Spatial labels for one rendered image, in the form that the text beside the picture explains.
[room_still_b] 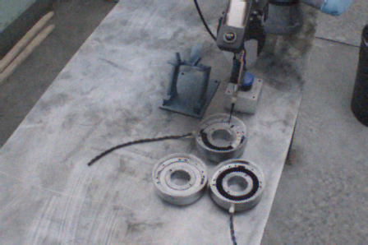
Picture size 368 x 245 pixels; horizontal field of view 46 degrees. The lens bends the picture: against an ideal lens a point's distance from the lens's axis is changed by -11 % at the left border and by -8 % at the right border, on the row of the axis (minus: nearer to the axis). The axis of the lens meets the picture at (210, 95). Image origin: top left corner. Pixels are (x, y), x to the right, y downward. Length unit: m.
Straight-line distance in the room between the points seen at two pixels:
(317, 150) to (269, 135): 1.07
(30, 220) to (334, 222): 1.25
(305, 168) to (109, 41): 1.06
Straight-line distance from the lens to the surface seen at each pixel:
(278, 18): 1.27
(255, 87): 1.05
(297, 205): 1.88
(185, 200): 0.87
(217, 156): 0.93
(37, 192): 0.97
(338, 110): 2.27
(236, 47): 0.82
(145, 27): 1.32
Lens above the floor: 1.55
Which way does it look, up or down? 43 degrees down
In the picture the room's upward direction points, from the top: straight up
